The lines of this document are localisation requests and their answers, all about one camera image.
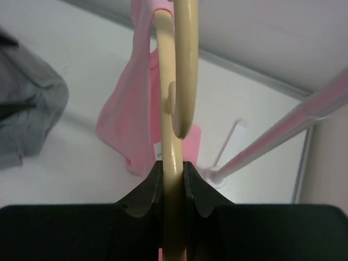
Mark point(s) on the silver clothes rack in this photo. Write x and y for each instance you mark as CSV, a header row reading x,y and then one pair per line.
x,y
313,109

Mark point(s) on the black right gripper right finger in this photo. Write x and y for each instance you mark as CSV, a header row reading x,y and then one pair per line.
x,y
218,229

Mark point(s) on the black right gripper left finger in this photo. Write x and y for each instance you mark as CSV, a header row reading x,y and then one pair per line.
x,y
129,229

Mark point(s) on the grey t-shirt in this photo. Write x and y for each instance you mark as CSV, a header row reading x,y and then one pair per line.
x,y
33,98

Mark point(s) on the tan plastic hanger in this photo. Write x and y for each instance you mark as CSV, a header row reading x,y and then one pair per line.
x,y
177,45

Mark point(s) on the pink t-shirt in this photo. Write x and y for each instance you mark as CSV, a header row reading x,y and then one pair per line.
x,y
130,120

